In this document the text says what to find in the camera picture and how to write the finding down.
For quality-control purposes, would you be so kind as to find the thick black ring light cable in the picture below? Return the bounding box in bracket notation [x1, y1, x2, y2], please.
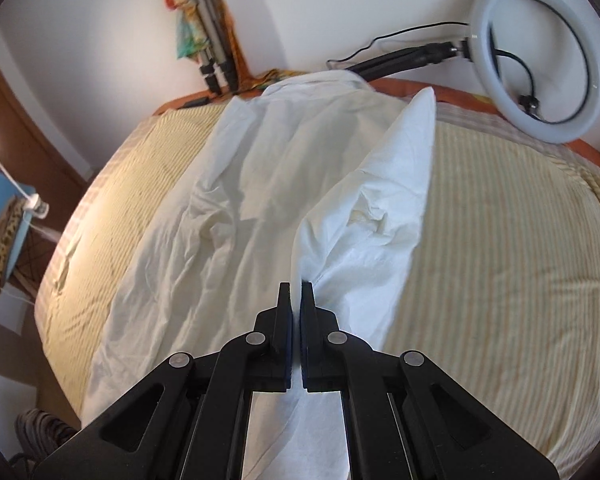
[490, 35, 546, 121]

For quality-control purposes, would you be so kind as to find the yellow striped garment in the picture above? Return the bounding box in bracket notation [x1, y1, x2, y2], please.
[35, 105, 600, 471]

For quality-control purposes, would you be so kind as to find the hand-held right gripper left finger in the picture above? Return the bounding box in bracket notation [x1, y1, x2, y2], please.
[30, 282, 293, 480]

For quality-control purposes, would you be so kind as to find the black ring light stand arm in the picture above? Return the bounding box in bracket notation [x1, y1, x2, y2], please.
[347, 42, 473, 83]

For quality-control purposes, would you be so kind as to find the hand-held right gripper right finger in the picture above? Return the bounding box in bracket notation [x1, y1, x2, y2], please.
[300, 281, 561, 480]

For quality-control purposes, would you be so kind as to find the grey coiled cord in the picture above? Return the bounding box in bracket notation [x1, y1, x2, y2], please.
[15, 407, 78, 461]

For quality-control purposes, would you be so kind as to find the white ring light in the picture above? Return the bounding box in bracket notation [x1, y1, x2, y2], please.
[470, 0, 600, 145]

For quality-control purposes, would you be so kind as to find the silver black tripod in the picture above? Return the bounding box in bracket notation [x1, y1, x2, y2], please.
[177, 0, 241, 93]

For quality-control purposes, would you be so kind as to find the leopard print cloth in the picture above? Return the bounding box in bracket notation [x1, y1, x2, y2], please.
[0, 200, 31, 303]

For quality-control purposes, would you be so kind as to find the folded tripod with colourful cloth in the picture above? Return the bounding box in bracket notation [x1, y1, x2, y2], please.
[155, 0, 253, 93]

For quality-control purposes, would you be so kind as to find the blue panel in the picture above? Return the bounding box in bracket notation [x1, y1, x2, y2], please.
[0, 167, 31, 241]

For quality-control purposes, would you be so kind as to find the white shirt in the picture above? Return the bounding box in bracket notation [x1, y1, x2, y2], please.
[80, 71, 438, 480]

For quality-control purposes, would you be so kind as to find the thin black power cable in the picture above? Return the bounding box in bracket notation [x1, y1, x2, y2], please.
[327, 21, 473, 68]

